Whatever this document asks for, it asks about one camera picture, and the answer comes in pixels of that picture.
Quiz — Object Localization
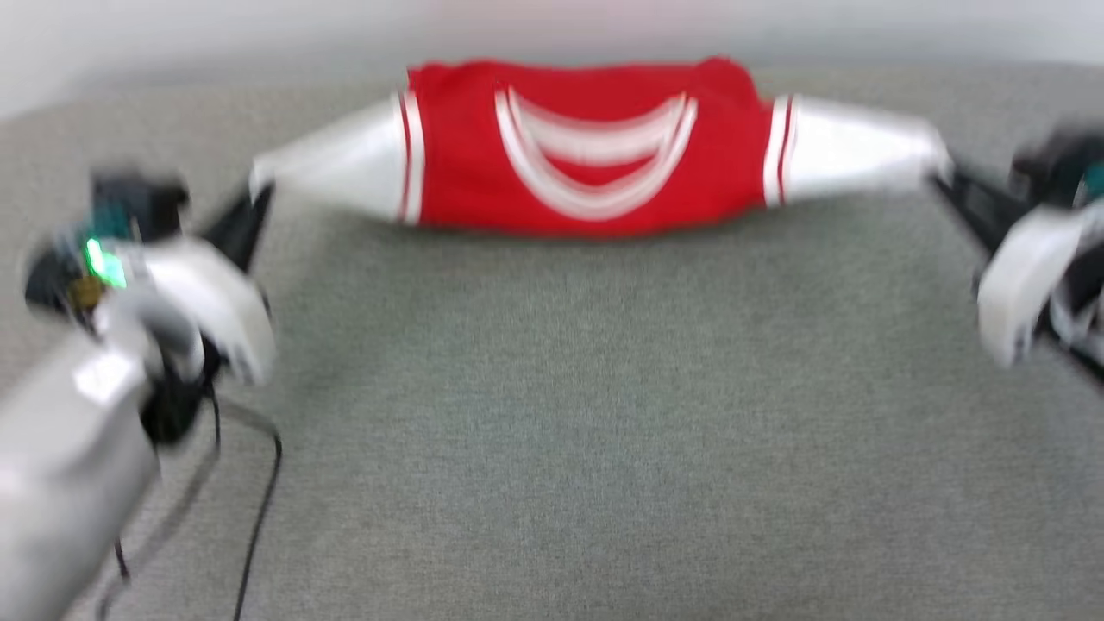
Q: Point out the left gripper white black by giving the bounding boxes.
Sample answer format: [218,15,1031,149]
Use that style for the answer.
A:
[24,183,279,448]

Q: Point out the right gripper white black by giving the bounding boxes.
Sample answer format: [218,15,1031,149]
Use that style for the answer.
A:
[930,168,1104,382]

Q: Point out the thin black cable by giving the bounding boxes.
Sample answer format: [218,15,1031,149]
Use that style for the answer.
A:
[93,384,285,621]

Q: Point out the red shirt with white sleeves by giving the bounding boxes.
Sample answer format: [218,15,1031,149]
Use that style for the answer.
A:
[248,55,955,240]

